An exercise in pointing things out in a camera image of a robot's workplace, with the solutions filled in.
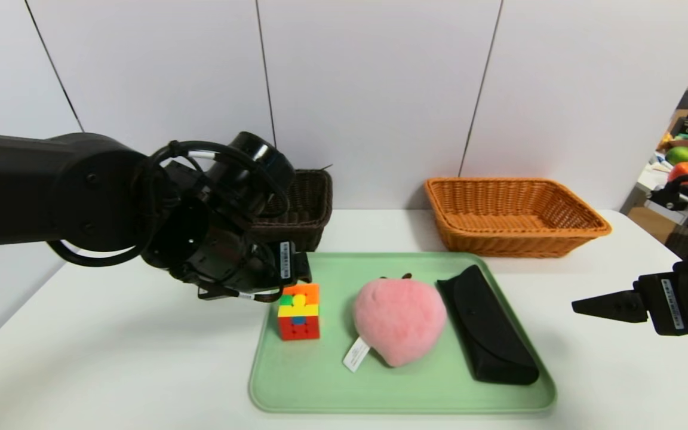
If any pink plush peach toy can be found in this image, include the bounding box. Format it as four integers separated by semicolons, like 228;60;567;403
343;274;447;373

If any black glasses case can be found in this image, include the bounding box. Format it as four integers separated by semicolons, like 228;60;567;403
436;265;540;385

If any dark brown wicker basket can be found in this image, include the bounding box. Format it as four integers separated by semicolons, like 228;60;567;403
251;169;333;253

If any orange wicker basket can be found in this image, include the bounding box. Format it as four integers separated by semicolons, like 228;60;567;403
425;177;612;259

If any black looped left camera cable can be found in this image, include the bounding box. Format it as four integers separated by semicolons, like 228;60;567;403
144;140;291;231

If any light green plastic tray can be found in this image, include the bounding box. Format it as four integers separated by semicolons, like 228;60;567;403
249;251;557;413

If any multicolour puzzle cube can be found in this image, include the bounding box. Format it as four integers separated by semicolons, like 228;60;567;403
278;283;321;341

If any white side table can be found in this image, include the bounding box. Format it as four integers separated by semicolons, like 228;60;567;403
634;158;688;235

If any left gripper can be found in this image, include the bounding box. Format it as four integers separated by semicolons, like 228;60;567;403
241;238;313;291

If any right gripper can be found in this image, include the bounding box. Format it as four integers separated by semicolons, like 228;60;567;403
571;258;688;336

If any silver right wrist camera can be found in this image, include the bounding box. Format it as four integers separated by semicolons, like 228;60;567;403
647;186;688;211

